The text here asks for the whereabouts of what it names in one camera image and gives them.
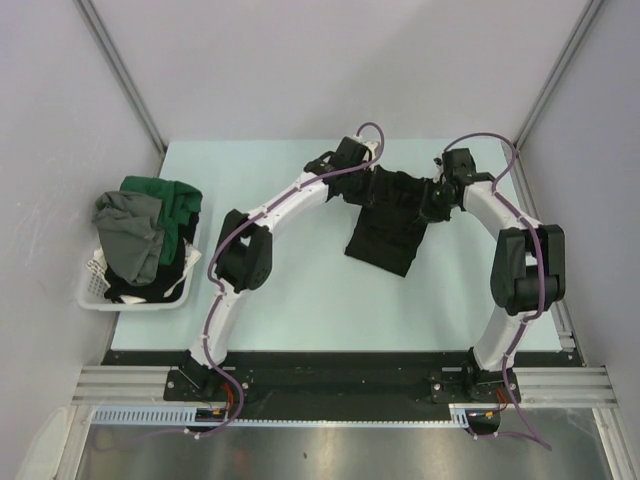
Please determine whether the black printed t shirt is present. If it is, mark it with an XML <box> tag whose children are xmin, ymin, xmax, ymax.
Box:
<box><xmin>345</xmin><ymin>167</ymin><xmax>432</xmax><ymax>277</ymax></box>

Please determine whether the white plastic laundry basket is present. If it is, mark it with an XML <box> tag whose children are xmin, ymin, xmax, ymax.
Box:
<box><xmin>77</xmin><ymin>209</ymin><xmax>214</xmax><ymax>314</ymax></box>

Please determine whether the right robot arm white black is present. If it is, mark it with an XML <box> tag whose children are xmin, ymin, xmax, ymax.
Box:
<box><xmin>419</xmin><ymin>147</ymin><xmax>566</xmax><ymax>402</ymax></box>

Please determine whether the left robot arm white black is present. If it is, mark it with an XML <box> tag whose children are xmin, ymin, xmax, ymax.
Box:
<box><xmin>179</xmin><ymin>133</ymin><xmax>385</xmax><ymax>400</ymax></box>

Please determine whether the green t shirt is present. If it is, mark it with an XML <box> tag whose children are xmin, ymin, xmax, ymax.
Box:
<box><xmin>120</xmin><ymin>176</ymin><xmax>203</xmax><ymax>266</ymax></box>

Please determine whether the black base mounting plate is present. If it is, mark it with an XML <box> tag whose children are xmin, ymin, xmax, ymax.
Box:
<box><xmin>102</xmin><ymin>351</ymin><xmax>580</xmax><ymax>422</ymax></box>

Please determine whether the grey t shirt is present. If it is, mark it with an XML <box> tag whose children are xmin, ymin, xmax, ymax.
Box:
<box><xmin>92</xmin><ymin>191</ymin><xmax>164</xmax><ymax>286</ymax></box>

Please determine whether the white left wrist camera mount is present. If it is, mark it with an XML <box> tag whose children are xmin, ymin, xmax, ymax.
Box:
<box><xmin>355</xmin><ymin>135</ymin><xmax>384</xmax><ymax>163</ymax></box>

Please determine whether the right aluminium frame rail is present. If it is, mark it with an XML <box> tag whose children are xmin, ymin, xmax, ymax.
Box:
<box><xmin>509</xmin><ymin>141</ymin><xmax>579</xmax><ymax>356</ymax></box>

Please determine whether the right aluminium corner post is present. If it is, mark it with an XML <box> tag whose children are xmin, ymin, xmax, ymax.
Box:
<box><xmin>514</xmin><ymin>0</ymin><xmax>608</xmax><ymax>148</ymax></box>

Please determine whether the aluminium corner post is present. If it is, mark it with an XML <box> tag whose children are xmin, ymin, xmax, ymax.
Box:
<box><xmin>514</xmin><ymin>0</ymin><xmax>608</xmax><ymax>148</ymax></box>
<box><xmin>73</xmin><ymin>0</ymin><xmax>168</xmax><ymax>159</ymax></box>

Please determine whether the grey cable duct strip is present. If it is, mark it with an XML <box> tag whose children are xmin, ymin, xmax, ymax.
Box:
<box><xmin>92</xmin><ymin>406</ymin><xmax>469</xmax><ymax>429</ymax></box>

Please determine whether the left aluminium corner post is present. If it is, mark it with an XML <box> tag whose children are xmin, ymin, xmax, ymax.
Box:
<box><xmin>73</xmin><ymin>0</ymin><xmax>168</xmax><ymax>159</ymax></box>

